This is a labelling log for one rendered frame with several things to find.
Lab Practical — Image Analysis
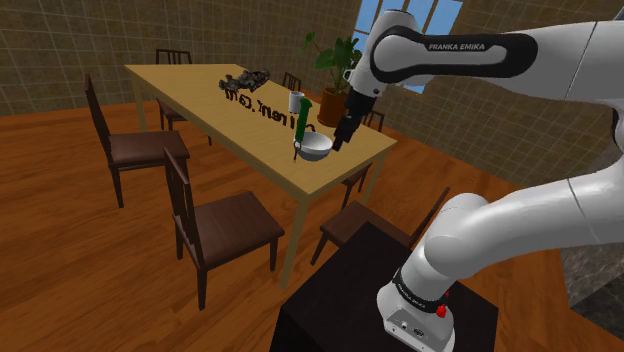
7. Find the dark brown wooden chair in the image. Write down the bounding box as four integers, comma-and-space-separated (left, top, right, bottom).
310, 186, 451, 267
83, 72, 191, 209
163, 146, 286, 312
155, 48, 214, 146
282, 71, 303, 93
340, 108, 386, 209

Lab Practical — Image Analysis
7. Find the green plant in brown pot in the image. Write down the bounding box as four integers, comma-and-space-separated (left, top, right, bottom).
297, 31, 365, 129

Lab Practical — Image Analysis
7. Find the white bowl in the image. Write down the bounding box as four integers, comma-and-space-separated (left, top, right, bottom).
296, 131, 335, 163

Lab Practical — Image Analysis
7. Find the black letter-shaped decoration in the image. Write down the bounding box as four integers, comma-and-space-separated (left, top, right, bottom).
224, 87, 317, 134

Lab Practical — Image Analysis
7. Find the dark grey figure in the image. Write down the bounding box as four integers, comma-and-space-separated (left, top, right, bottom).
218, 69, 271, 94

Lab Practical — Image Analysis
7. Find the light wooden dining table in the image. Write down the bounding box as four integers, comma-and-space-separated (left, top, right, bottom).
124, 63, 399, 291

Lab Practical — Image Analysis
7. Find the dark robot stand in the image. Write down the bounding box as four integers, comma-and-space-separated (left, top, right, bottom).
269, 221, 499, 352

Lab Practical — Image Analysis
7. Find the green-handled kitchen tool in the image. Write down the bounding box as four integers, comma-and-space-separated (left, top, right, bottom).
292, 97, 314, 164

